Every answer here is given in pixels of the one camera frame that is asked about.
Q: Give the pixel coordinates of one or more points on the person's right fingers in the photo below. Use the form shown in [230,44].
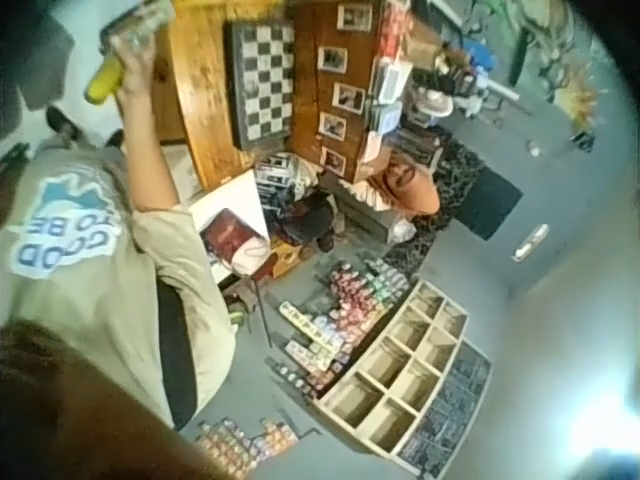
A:
[131,47]

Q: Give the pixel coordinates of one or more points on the black floor mat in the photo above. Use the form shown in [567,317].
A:
[490,202]

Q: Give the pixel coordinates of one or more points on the cluttered shelf of goods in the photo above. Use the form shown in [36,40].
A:
[430,70]

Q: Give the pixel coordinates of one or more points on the brown cardboard box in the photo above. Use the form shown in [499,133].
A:
[287,260]

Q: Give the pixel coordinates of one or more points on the black stick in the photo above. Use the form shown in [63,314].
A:
[262,312]

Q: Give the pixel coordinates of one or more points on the black and white chessboard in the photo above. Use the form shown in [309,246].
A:
[262,82]

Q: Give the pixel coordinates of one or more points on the dark tray of small packets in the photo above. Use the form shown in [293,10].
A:
[445,415]

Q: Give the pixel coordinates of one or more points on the black stool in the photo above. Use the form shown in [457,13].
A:
[307,222]

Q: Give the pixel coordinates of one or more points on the white power strip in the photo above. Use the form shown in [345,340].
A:
[530,243]

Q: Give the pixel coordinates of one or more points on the white board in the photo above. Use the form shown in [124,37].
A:
[235,192]

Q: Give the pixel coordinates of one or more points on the person's right hand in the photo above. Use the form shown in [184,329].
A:
[135,65]

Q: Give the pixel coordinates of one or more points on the brown wooden cabinet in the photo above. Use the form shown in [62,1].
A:
[310,100]

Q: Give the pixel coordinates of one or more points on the small white cup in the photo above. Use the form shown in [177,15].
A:
[534,148]

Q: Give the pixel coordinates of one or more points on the black and white printed box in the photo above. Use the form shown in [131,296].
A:
[280,172]

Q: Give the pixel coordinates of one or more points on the white framed photo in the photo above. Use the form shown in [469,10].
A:
[348,96]
[332,125]
[354,16]
[333,58]
[334,160]

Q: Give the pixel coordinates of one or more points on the yellow green tool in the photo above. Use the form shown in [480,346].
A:
[240,312]

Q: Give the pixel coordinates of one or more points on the yellow bottle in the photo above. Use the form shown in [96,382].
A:
[104,82]

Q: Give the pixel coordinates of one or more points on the black patterned rug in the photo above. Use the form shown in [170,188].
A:
[452,170]

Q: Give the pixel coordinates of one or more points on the cream cubby shelf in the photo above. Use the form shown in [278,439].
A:
[395,370]

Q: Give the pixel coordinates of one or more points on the heap of colourful packets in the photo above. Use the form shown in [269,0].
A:
[345,310]

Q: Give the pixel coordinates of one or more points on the wooden table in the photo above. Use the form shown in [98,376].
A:
[200,90]

